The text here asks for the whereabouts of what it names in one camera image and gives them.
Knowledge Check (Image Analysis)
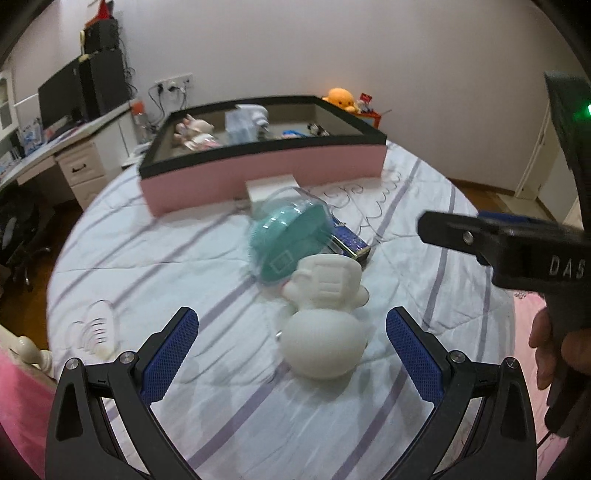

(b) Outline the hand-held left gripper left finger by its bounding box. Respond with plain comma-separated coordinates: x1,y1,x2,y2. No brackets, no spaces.
45,306,200,480

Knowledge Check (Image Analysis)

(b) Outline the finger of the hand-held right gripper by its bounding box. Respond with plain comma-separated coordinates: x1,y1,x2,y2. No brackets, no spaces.
478,209,557,229
417,210,509,269

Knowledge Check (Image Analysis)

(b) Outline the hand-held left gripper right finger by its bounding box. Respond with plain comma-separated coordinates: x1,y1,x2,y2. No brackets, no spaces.
385,306,539,480

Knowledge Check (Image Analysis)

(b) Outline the white round-headed figurine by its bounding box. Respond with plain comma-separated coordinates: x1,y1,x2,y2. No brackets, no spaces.
276,252,371,381

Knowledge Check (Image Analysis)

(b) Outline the blue glitter box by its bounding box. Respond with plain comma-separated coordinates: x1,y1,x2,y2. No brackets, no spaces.
329,220,373,269

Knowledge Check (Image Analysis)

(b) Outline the teal item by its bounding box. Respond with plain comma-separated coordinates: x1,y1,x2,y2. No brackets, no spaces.
248,186,334,288

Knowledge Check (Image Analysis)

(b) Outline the pink box with black rim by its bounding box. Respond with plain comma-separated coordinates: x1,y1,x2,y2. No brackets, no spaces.
139,95,388,218

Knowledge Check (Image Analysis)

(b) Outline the pink toy figure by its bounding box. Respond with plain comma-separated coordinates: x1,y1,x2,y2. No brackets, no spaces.
172,115,219,151

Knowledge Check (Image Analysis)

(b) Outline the clear plastic card box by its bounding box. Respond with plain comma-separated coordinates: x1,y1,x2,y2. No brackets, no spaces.
225,112,260,145

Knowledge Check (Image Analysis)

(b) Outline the person's right hand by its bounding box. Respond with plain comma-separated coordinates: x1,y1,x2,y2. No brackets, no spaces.
529,308,562,394

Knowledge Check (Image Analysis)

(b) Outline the white door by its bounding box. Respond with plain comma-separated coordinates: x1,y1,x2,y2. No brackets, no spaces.
514,117,574,202

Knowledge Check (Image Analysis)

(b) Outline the striped white tablecloth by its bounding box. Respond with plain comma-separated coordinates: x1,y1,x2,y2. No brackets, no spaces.
46,138,516,480

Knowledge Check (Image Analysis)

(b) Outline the orange storage crate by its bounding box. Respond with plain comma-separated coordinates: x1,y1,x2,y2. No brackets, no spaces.
357,108,384,131

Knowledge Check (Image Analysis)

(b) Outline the pink bed sheet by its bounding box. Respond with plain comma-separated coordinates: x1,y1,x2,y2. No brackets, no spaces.
0,354,62,480

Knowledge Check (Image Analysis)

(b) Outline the orange octopus plush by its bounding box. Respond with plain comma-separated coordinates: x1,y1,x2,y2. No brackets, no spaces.
321,87,360,114

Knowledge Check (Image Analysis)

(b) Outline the black office chair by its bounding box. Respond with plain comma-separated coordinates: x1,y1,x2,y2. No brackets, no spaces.
0,184,52,292

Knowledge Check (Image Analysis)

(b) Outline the small white box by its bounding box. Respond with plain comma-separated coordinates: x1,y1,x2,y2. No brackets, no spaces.
244,174,302,214

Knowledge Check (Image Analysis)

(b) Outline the white desk with drawers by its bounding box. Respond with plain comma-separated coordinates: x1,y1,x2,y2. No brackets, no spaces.
0,99,140,214

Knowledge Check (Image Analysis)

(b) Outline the bottle with orange cap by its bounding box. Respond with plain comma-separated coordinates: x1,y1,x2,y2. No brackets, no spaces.
131,101,151,142

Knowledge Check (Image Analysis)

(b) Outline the blue product box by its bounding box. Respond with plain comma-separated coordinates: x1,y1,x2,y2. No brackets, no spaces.
20,122,43,151

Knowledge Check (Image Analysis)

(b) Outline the black computer tower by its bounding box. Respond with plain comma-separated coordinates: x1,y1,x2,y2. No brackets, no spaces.
78,48,130,121

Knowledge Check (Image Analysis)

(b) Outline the black computer monitor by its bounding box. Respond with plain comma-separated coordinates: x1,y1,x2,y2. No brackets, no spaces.
37,59,86,133

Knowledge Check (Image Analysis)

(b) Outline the white glass-door cabinet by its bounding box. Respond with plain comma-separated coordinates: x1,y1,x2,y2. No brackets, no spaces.
0,71,17,131

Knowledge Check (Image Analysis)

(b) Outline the black box on tower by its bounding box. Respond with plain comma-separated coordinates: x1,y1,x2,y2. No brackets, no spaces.
82,20,122,54

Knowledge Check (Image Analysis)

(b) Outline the cream wooden bed post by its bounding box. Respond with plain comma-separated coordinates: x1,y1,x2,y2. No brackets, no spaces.
0,323,54,373

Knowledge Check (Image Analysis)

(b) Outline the black power cable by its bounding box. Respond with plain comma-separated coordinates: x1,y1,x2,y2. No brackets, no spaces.
147,83,186,117

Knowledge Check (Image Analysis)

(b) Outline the white wall socket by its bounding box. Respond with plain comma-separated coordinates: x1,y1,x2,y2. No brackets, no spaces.
154,72,194,92

